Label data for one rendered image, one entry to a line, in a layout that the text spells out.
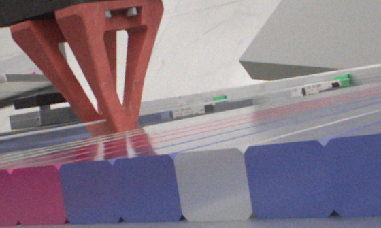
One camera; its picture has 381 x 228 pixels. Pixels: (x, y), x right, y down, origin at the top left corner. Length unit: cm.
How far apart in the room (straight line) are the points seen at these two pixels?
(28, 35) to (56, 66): 2
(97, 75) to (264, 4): 191
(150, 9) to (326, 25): 57
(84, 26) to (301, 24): 64
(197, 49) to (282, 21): 129
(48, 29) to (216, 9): 201
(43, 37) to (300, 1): 67
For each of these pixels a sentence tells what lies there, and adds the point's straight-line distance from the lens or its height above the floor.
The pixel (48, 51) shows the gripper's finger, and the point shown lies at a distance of 42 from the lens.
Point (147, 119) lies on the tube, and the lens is 45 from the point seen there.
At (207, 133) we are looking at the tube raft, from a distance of 16.
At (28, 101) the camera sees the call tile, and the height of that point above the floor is 81.
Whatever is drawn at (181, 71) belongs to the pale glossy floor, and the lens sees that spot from 228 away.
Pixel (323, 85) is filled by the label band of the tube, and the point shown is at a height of 76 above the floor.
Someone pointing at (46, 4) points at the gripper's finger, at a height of 100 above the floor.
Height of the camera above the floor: 114
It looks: 36 degrees down
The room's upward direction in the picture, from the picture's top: 39 degrees counter-clockwise
